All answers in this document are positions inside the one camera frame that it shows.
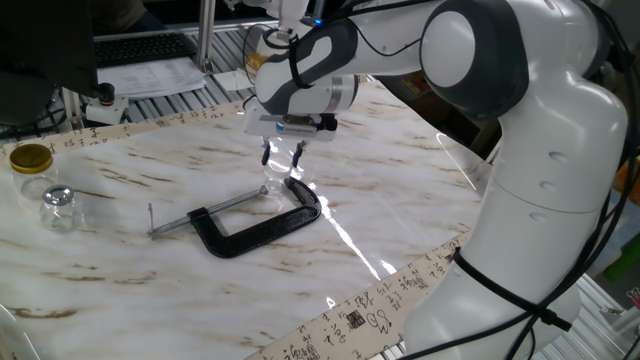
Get aluminium frame rail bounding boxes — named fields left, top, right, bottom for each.
left=93, top=18, right=279, bottom=43

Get black monitor cables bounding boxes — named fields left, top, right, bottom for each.
left=0, top=102, right=69, bottom=142

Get tall aluminium profile post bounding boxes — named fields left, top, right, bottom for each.
left=195, top=0, right=217, bottom=74

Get black C-clamp with steel screw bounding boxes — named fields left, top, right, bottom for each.
left=146, top=175, right=323, bottom=260

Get black computer monitor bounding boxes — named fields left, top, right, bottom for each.
left=0, top=0, right=100, bottom=126

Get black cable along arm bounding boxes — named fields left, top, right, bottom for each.
left=242, top=0, right=640, bottom=360

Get small clear glass jar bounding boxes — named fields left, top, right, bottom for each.
left=259, top=164, right=296, bottom=202

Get glass jar with silver lid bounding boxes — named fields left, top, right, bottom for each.
left=38, top=184, right=84, bottom=234

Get glass jar with gold lid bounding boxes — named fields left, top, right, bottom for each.
left=8, top=143, right=59, bottom=201

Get white printed papers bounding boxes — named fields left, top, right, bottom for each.
left=97, top=56, right=207, bottom=100

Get gold coloured round object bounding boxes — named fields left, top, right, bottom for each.
left=244, top=51, right=271, bottom=72

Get beige calligraphy print cloth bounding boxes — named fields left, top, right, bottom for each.
left=0, top=74, right=476, bottom=360

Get orange box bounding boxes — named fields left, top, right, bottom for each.
left=613, top=159, right=640, bottom=204

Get glossy marble pattern sheet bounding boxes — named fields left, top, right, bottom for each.
left=0, top=79, right=501, bottom=360

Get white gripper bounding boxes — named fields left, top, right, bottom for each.
left=243, top=102, right=339, bottom=169

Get green plastic object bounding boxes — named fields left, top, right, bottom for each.
left=603, top=234, right=640, bottom=282

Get black computer keyboard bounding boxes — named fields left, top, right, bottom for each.
left=93, top=32, right=199, bottom=69

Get white mount with black knob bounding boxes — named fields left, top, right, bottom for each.
left=82, top=82, right=130, bottom=126

